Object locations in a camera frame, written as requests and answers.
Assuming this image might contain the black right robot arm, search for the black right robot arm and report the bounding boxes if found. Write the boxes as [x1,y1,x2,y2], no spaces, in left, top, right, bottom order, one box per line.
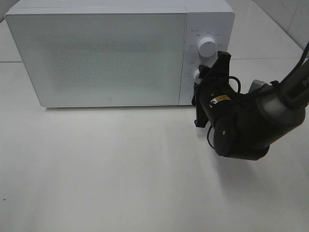
[192,48,309,160]

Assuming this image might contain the upper white power knob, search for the upper white power knob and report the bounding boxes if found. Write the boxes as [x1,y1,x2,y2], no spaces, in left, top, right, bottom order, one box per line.
[197,35,218,58]

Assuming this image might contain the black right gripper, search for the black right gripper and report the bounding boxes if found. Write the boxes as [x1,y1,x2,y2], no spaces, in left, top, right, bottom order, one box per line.
[192,51,238,128]

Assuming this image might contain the white timer knob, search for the white timer knob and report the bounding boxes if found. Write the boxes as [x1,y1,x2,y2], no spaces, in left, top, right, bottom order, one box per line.
[193,69,200,85]

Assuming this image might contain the white microwave oven body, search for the white microwave oven body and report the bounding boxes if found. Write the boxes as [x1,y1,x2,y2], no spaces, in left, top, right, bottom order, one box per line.
[5,0,235,107]

